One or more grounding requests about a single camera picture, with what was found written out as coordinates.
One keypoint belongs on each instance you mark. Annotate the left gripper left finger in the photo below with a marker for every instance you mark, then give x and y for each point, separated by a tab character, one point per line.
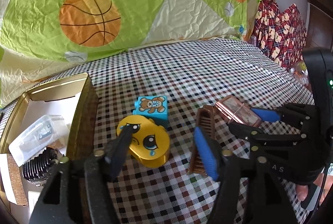
101	168

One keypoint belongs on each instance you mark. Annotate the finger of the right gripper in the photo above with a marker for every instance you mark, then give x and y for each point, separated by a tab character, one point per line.
293	114
257	136

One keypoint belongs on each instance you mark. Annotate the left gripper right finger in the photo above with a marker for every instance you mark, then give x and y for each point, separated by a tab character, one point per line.
223	167

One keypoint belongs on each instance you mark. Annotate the pink framed picture box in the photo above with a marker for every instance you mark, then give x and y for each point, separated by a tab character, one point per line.
232	109

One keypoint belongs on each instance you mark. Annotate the brown wooden comb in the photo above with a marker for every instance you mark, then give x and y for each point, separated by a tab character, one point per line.
204	133

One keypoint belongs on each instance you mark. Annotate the yellow crying face block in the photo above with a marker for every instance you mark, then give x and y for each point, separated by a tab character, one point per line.
150	142

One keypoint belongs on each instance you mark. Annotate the black hair brush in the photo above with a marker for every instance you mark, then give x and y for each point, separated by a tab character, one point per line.
37	170

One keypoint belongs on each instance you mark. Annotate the gold tin box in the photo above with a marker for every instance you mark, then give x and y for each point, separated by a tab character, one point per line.
75	99

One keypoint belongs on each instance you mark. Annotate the red bear patterned cloth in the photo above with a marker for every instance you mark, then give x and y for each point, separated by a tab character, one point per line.
280	35

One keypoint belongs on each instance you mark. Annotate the blue teddy bear block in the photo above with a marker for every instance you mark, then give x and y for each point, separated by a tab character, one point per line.
153	107

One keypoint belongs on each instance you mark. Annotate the checkered tablecloth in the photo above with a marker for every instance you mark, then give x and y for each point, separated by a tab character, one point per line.
191	76

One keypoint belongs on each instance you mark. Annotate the green basketball bedsheet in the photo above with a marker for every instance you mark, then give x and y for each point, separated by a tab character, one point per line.
40	38

